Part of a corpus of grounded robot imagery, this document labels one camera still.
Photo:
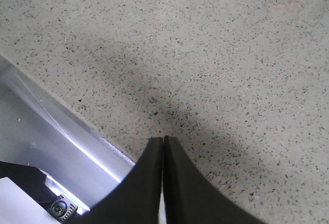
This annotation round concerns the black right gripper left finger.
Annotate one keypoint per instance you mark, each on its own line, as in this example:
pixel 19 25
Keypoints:
pixel 136 199

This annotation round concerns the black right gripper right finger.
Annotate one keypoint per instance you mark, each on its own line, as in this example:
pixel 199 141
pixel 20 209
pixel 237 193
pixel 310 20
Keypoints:
pixel 189 197

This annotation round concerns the black bracket with screw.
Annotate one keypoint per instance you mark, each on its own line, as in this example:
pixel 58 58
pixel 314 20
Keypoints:
pixel 32 181

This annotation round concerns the aluminium table edge rail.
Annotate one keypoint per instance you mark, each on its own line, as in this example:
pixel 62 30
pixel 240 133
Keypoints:
pixel 36 130

